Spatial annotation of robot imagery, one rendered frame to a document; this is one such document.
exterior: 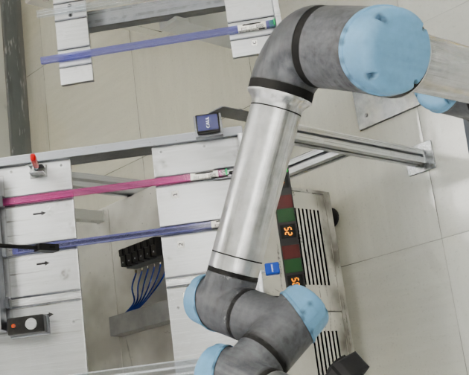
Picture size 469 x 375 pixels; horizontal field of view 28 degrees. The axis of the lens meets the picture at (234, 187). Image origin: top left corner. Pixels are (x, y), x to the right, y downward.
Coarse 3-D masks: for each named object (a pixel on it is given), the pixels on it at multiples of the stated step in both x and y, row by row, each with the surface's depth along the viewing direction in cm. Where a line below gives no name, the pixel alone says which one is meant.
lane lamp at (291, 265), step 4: (284, 260) 197; (288, 260) 197; (292, 260) 197; (296, 260) 197; (300, 260) 197; (284, 264) 197; (288, 264) 197; (292, 264) 197; (296, 264) 197; (300, 264) 197; (288, 268) 197; (292, 268) 197; (296, 268) 197; (300, 268) 197; (288, 272) 196
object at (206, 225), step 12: (156, 228) 198; (168, 228) 198; (180, 228) 198; (192, 228) 198; (204, 228) 198; (72, 240) 198; (84, 240) 198; (96, 240) 198; (108, 240) 198; (120, 240) 199; (12, 252) 198; (24, 252) 198
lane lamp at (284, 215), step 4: (288, 208) 200; (292, 208) 200; (280, 212) 200; (284, 212) 200; (288, 212) 200; (292, 212) 200; (280, 216) 200; (284, 216) 200; (288, 216) 200; (292, 216) 199; (280, 220) 199; (284, 220) 199; (288, 220) 199; (292, 220) 199
